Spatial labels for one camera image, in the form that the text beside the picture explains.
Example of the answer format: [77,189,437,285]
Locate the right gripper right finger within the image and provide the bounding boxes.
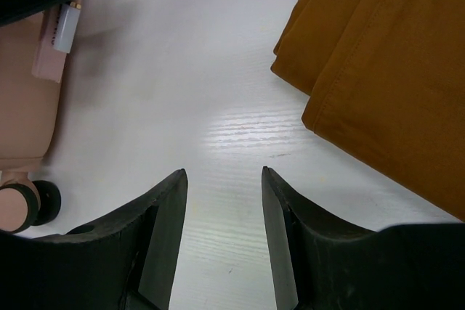
[262,167,385,309]

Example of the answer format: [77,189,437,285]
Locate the beige concealer tube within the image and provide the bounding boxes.
[52,1,81,54]

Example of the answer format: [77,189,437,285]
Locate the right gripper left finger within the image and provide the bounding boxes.
[66,169,187,309]

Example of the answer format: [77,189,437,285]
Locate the pink cosmetic box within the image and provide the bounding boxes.
[32,5,67,83]

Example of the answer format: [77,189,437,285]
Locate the pink hard-shell suitcase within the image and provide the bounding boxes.
[1,10,62,234]

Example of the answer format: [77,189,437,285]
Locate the mustard brown trousers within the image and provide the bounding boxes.
[271,0,464,219]

